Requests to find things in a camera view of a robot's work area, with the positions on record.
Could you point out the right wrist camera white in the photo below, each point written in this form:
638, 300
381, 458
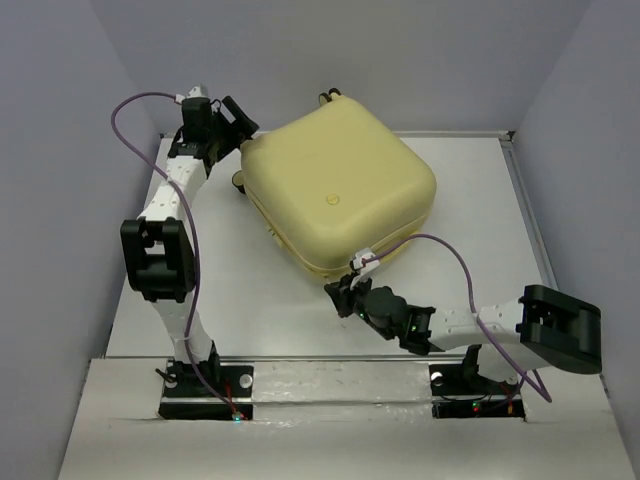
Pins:
363, 263

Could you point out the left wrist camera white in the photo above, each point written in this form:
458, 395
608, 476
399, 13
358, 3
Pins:
198, 91

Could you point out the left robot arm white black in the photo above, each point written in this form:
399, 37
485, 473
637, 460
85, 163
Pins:
161, 246

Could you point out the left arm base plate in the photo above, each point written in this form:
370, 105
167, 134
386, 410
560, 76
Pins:
226, 397

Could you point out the yellow hard-shell suitcase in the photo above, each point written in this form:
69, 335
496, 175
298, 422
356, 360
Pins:
334, 182

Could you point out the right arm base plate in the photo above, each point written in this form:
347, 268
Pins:
459, 396

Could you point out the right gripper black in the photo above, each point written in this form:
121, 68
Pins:
341, 295

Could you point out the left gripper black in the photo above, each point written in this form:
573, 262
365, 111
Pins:
243, 127

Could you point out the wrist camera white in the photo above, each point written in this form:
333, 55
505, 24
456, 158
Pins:
363, 263
198, 91

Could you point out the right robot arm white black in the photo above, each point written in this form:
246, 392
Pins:
543, 327

